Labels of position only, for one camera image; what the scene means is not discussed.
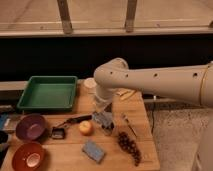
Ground green plastic tray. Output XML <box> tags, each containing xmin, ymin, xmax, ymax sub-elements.
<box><xmin>17</xmin><ymin>76</ymin><xmax>78</xmax><ymax>111</ymax></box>

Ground grey-blue towel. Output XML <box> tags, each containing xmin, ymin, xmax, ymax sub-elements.
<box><xmin>92</xmin><ymin>111</ymin><xmax>113</xmax><ymax>127</ymax></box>

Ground wooden board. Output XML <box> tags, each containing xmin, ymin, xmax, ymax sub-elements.
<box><xmin>0</xmin><ymin>81</ymin><xmax>161</xmax><ymax>171</ymax></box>

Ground yellow apple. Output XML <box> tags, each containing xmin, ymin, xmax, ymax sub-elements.
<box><xmin>79</xmin><ymin>121</ymin><xmax>93</xmax><ymax>136</ymax></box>

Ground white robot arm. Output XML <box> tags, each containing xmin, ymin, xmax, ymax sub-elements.
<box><xmin>94</xmin><ymin>58</ymin><xmax>213</xmax><ymax>171</ymax></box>

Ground purple bowl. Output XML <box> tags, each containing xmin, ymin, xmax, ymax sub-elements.
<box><xmin>15</xmin><ymin>114</ymin><xmax>46</xmax><ymax>141</ymax></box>

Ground bunch of dark grapes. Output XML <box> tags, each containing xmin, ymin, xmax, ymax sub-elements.
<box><xmin>118</xmin><ymin>132</ymin><xmax>142</xmax><ymax>166</ymax></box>

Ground blue sponge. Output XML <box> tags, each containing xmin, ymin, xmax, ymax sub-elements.
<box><xmin>82</xmin><ymin>140</ymin><xmax>105</xmax><ymax>163</ymax></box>

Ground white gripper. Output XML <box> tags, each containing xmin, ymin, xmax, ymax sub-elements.
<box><xmin>94</xmin><ymin>89</ymin><xmax>135</xmax><ymax>112</ymax></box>

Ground small metal cup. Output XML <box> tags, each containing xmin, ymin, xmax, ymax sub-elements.
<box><xmin>102</xmin><ymin>123</ymin><xmax>114</xmax><ymax>136</ymax></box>

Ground metal spoon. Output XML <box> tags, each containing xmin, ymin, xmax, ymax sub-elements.
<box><xmin>121</xmin><ymin>114</ymin><xmax>137</xmax><ymax>138</ymax></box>

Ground red bowl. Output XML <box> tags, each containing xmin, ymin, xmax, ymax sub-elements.
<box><xmin>12</xmin><ymin>142</ymin><xmax>45</xmax><ymax>171</ymax></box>

